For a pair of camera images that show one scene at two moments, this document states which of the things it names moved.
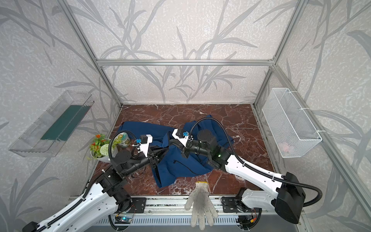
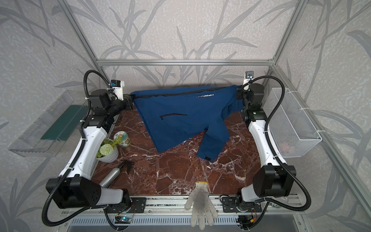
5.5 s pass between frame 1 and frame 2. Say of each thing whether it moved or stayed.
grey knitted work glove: stayed
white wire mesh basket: stayed
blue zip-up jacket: moved
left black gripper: moved
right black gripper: moved
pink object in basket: stayed
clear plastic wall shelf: stayed
